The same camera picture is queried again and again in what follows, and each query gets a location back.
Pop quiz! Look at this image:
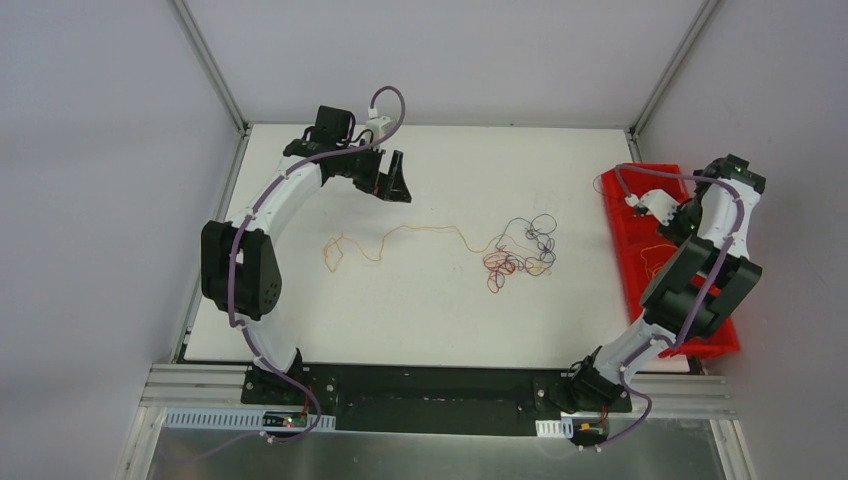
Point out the aluminium frame rail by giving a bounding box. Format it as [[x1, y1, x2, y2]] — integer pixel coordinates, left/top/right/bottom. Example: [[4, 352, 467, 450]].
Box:
[[141, 364, 738, 420]]

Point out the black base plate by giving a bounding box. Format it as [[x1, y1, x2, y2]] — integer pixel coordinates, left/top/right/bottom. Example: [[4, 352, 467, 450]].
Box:
[[241, 363, 632, 436]]

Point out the white cable duct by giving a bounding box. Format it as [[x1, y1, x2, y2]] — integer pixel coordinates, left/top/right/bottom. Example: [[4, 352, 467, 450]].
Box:
[[535, 418, 574, 439], [163, 408, 336, 433]]

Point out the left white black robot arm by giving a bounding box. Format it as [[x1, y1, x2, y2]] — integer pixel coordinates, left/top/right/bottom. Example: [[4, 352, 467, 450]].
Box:
[[200, 106, 412, 405]]

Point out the left white cable duct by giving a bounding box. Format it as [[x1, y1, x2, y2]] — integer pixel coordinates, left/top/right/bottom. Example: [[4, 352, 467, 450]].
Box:
[[163, 408, 336, 433]]

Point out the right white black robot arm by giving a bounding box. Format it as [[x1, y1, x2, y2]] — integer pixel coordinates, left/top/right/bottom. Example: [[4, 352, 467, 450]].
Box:
[[562, 154, 766, 413]]

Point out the right white cable duct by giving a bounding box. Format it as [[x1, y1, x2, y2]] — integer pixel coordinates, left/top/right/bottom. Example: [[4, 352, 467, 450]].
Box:
[[535, 418, 574, 439]]

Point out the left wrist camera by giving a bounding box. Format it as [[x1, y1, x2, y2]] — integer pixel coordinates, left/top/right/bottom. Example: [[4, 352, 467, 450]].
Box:
[[365, 115, 397, 148]]

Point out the red plastic bin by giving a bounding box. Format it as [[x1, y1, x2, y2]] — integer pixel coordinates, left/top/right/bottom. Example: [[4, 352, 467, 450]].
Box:
[[596, 164, 741, 360]]

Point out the orange multicolour wire bundle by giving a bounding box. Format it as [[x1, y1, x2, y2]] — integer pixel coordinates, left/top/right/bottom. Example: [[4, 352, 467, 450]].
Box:
[[482, 213, 559, 295]]

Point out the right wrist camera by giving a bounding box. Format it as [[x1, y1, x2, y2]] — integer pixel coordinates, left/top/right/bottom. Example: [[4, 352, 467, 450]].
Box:
[[625, 189, 680, 226]]

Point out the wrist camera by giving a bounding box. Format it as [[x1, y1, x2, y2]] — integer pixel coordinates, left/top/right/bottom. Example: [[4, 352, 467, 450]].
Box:
[[365, 115, 397, 148], [625, 189, 680, 226]]

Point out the thin orange wire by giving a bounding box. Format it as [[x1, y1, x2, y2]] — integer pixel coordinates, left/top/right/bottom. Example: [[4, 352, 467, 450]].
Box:
[[323, 223, 505, 274]]

